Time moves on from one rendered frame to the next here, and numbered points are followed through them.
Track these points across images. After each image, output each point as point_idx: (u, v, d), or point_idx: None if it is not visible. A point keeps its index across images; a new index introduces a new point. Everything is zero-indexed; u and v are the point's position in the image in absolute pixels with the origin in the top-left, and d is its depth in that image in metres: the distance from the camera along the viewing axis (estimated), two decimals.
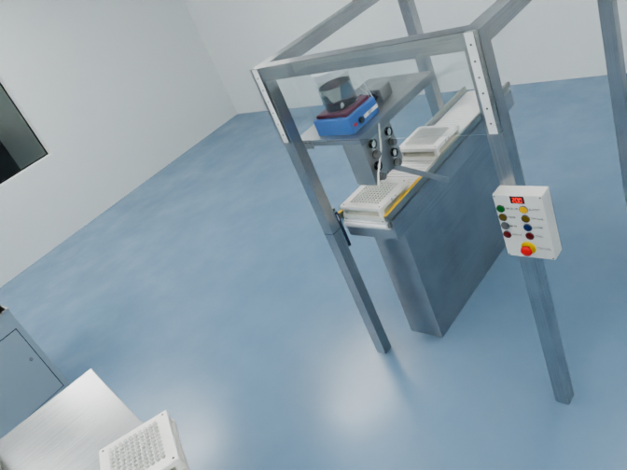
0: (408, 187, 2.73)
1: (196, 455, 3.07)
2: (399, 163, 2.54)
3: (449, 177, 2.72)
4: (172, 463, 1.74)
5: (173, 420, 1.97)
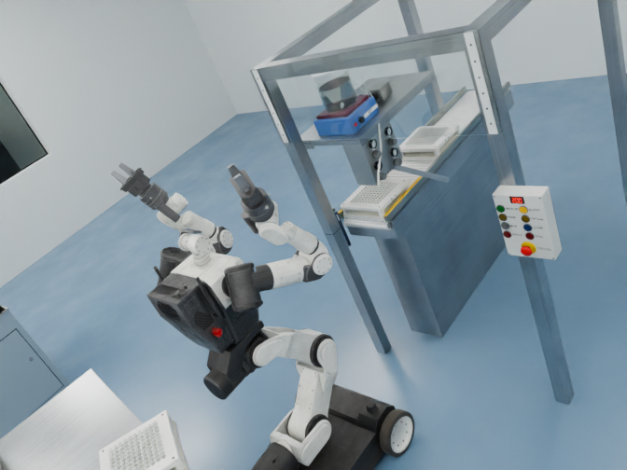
0: (408, 187, 2.73)
1: (196, 455, 3.07)
2: (399, 163, 2.54)
3: (449, 177, 2.72)
4: (172, 463, 1.74)
5: (173, 420, 1.97)
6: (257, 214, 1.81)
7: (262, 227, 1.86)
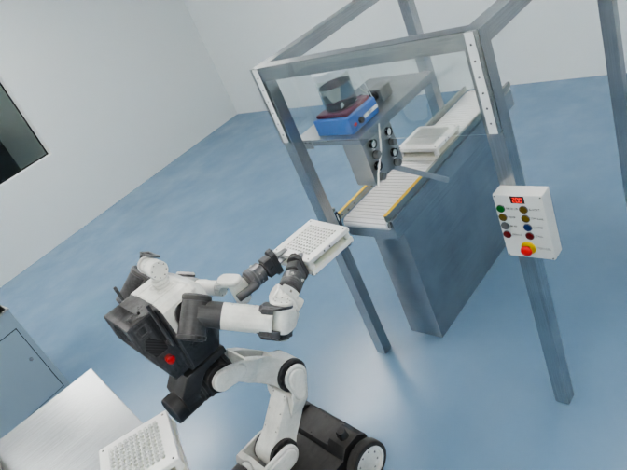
0: (347, 236, 2.45)
1: (196, 455, 3.07)
2: (399, 163, 2.54)
3: (449, 177, 2.72)
4: (172, 463, 1.74)
5: (173, 420, 1.97)
6: (285, 274, 2.26)
7: None
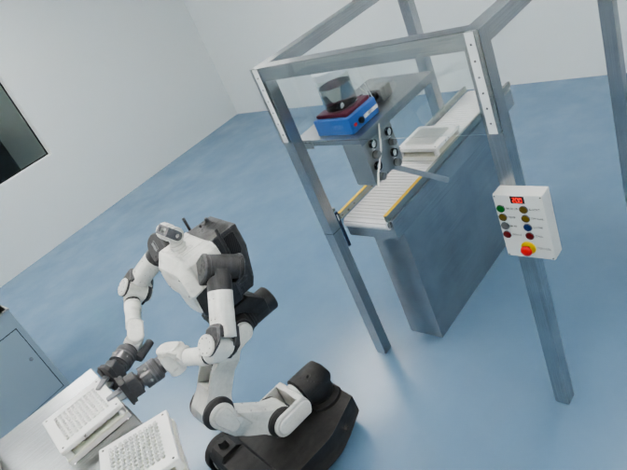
0: None
1: (196, 455, 3.07)
2: (399, 163, 2.54)
3: (449, 177, 2.72)
4: (172, 463, 1.74)
5: (173, 420, 1.97)
6: (119, 352, 2.30)
7: (135, 341, 2.34)
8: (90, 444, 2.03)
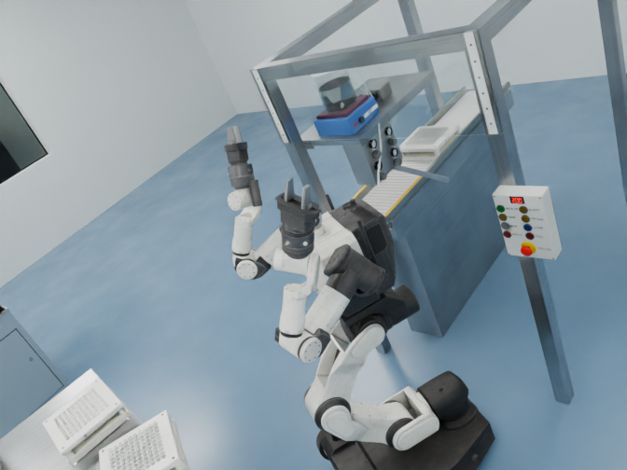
0: None
1: (196, 455, 3.07)
2: (399, 163, 2.54)
3: (449, 177, 2.72)
4: (172, 463, 1.74)
5: (173, 420, 1.97)
6: None
7: None
8: (90, 444, 2.03)
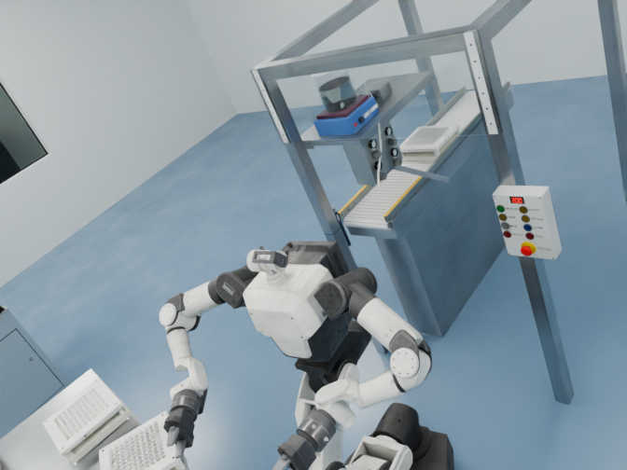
0: None
1: (196, 455, 3.07)
2: (399, 163, 2.54)
3: (449, 177, 2.72)
4: (172, 463, 1.74)
5: None
6: (182, 399, 1.85)
7: (202, 390, 1.92)
8: (90, 444, 2.03)
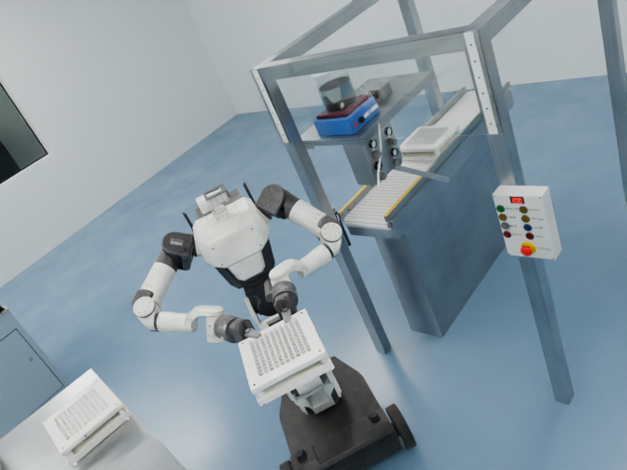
0: None
1: (196, 455, 3.07)
2: (399, 163, 2.54)
3: (449, 177, 2.72)
4: (307, 312, 1.90)
5: None
6: (229, 317, 1.99)
7: (223, 311, 2.06)
8: (90, 444, 2.03)
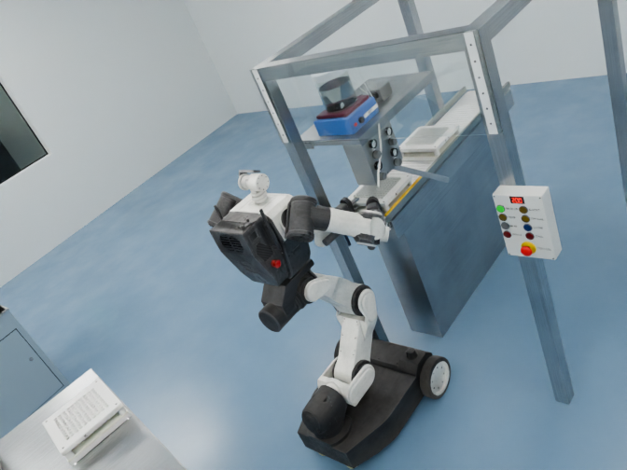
0: None
1: (196, 455, 3.07)
2: (399, 163, 2.54)
3: (449, 177, 2.72)
4: None
5: (386, 212, 2.64)
6: None
7: None
8: (90, 444, 2.03)
